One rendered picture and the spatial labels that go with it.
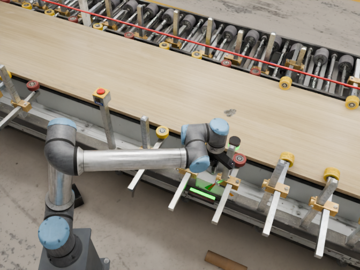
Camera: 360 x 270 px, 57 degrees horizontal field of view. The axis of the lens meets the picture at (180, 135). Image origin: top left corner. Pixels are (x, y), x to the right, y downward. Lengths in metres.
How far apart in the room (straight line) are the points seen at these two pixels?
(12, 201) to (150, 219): 1.15
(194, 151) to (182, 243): 1.36
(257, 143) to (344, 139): 0.55
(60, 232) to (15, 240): 1.11
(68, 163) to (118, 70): 1.29
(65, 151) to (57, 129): 0.12
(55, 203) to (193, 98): 1.09
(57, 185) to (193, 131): 0.70
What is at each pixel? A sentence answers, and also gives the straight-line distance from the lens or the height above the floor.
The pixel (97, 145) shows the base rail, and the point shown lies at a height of 0.70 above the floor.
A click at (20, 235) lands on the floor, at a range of 2.90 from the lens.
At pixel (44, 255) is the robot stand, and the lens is 2.09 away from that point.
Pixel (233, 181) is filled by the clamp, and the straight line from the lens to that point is 1.90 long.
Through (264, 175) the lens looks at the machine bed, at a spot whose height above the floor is 0.75.
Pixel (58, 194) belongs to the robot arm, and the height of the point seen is 1.00.
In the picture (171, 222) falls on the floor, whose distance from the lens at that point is 2.71.
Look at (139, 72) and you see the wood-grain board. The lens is 2.47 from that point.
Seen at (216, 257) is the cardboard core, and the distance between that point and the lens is 2.54.
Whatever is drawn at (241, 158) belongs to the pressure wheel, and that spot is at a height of 0.90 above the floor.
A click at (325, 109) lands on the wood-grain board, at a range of 2.42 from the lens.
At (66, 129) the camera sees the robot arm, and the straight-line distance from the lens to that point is 1.43.
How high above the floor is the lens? 2.45
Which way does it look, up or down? 50 degrees down
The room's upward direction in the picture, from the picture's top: 2 degrees clockwise
